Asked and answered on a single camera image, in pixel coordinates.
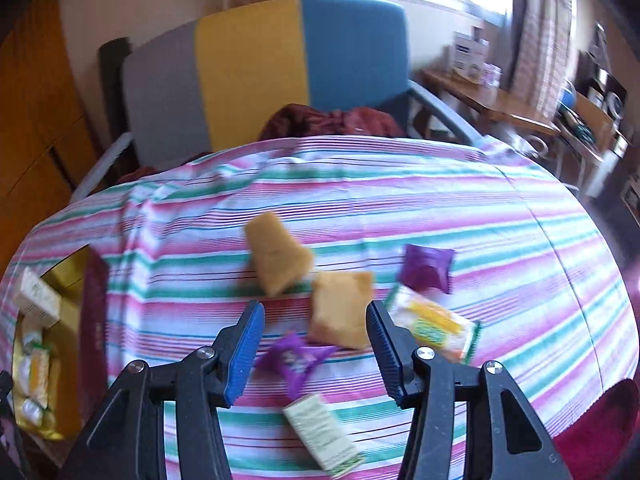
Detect green white small box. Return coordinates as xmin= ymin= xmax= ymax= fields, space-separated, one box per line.
xmin=282 ymin=392 xmax=366 ymax=478

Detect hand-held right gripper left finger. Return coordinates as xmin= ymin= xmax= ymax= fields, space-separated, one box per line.
xmin=57 ymin=300 xmax=266 ymax=480

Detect cracker packet yellow label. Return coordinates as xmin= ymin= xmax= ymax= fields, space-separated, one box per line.
xmin=382 ymin=282 xmax=482 ymax=366
xmin=17 ymin=345 xmax=56 ymax=408

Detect golden tin box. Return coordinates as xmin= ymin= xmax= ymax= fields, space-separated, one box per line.
xmin=10 ymin=245 xmax=108 ymax=441

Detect striped tablecloth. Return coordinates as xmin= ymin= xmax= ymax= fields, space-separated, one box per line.
xmin=0 ymin=137 xmax=633 ymax=480

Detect wooden side desk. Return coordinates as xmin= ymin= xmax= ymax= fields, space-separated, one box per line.
xmin=417 ymin=67 xmax=561 ymax=136

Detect white ball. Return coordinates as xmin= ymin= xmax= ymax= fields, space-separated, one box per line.
xmin=20 ymin=397 xmax=46 ymax=426

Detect checked curtain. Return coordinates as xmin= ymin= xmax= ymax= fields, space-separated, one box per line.
xmin=512 ymin=0 xmax=576 ymax=116

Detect wooden block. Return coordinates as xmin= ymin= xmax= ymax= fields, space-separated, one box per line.
xmin=243 ymin=211 xmax=316 ymax=298

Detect white carton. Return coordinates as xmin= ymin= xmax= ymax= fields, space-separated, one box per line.
xmin=450 ymin=31 xmax=491 ymax=81

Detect dark red cloth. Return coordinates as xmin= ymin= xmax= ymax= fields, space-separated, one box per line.
xmin=117 ymin=102 xmax=406 ymax=181

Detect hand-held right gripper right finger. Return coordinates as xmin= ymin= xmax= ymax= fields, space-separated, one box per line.
xmin=366 ymin=300 xmax=573 ymax=480

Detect dark red cushion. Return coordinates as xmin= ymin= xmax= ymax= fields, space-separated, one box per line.
xmin=552 ymin=377 xmax=640 ymax=480

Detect grey yellow blue chair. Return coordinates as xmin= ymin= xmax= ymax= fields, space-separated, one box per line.
xmin=70 ymin=0 xmax=483 ymax=201

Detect purple snack packet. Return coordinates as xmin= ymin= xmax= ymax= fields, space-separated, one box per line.
xmin=397 ymin=243 xmax=457 ymax=295
xmin=255 ymin=332 xmax=336 ymax=391

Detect cluttered side shelf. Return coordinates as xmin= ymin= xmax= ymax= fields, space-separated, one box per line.
xmin=555 ymin=22 xmax=640 ymax=201

